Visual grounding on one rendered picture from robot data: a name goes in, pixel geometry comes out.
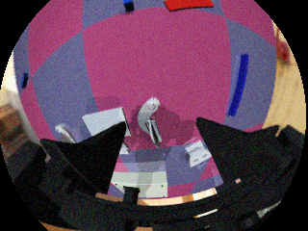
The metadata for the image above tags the red flat bar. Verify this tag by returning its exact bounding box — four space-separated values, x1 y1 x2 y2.
163 0 215 13

